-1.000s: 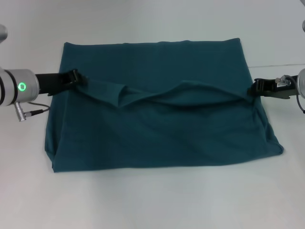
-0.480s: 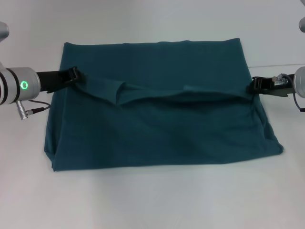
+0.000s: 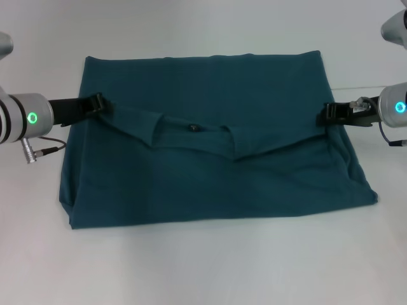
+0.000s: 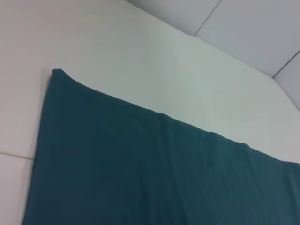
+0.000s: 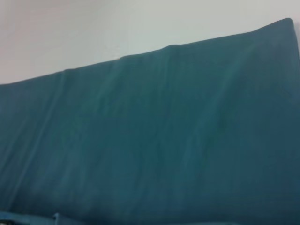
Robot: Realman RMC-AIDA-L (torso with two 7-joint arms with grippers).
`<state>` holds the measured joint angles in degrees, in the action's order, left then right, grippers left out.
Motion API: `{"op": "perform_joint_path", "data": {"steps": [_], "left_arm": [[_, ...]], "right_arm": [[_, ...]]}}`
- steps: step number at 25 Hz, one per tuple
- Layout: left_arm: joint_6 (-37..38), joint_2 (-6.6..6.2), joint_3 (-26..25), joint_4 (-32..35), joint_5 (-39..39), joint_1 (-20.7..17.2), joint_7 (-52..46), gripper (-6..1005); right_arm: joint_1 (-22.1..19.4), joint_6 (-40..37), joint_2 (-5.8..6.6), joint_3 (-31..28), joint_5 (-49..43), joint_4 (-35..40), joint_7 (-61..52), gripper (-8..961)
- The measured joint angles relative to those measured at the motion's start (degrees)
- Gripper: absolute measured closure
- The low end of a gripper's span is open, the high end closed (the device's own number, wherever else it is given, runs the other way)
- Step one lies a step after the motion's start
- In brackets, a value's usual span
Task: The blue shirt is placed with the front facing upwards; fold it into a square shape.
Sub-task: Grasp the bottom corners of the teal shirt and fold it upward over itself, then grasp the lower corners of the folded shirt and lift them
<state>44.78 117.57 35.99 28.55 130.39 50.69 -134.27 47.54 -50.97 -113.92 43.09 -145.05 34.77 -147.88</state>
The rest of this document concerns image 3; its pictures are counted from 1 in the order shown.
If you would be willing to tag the teal FREE print t-shirt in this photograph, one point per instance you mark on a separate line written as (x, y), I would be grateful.
(206, 178)

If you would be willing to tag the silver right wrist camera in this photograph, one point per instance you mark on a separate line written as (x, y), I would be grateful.
(395, 28)

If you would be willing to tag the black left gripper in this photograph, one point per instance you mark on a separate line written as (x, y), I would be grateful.
(68, 111)

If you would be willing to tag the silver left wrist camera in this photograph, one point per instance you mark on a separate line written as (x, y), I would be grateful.
(5, 44)

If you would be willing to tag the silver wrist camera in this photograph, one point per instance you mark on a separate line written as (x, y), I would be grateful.
(395, 28)
(5, 44)

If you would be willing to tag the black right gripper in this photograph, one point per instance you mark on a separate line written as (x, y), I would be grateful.
(356, 116)

